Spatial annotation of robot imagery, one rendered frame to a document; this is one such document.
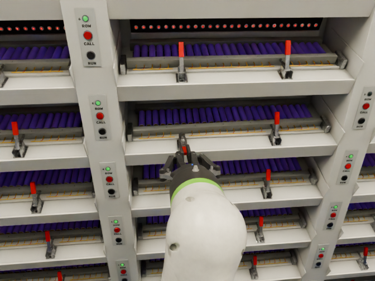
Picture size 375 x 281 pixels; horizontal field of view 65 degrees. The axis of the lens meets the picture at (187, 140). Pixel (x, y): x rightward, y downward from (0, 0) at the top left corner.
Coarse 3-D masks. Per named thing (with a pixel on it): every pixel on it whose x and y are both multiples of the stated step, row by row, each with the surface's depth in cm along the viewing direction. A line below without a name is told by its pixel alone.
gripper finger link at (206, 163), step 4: (200, 156) 68; (204, 156) 68; (204, 160) 66; (208, 160) 65; (200, 164) 69; (204, 164) 66; (208, 164) 63; (212, 164) 63; (216, 164) 62; (208, 168) 64; (216, 168) 61; (216, 176) 61
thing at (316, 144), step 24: (264, 96) 94; (288, 96) 95; (336, 120) 84; (144, 144) 82; (168, 144) 83; (192, 144) 83; (216, 144) 83; (240, 144) 83; (264, 144) 84; (288, 144) 84; (312, 144) 84; (336, 144) 85
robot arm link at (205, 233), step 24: (192, 192) 42; (216, 192) 42; (192, 216) 37; (216, 216) 36; (240, 216) 39; (168, 240) 38; (192, 240) 35; (216, 240) 35; (240, 240) 37; (168, 264) 39; (192, 264) 36; (216, 264) 36
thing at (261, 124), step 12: (252, 120) 87; (264, 120) 87; (288, 120) 88; (300, 120) 88; (312, 120) 88; (144, 132) 84; (156, 132) 84; (168, 132) 85; (180, 132) 85; (192, 132) 85; (252, 132) 86
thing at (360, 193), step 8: (368, 160) 103; (368, 168) 99; (360, 176) 100; (368, 176) 100; (360, 184) 98; (368, 184) 98; (360, 192) 95; (368, 192) 95; (352, 200) 96; (360, 200) 97; (368, 200) 97
